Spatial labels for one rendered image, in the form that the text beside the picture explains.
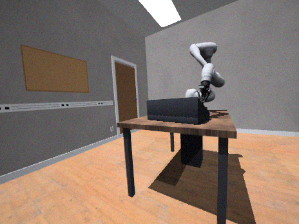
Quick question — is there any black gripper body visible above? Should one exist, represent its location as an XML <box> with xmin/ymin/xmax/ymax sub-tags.
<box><xmin>201</xmin><ymin>81</ymin><xmax>210</xmax><ymax>93</ymax></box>

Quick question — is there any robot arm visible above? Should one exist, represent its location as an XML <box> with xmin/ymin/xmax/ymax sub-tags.
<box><xmin>185</xmin><ymin>42</ymin><xmax>225</xmax><ymax>102</ymax></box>

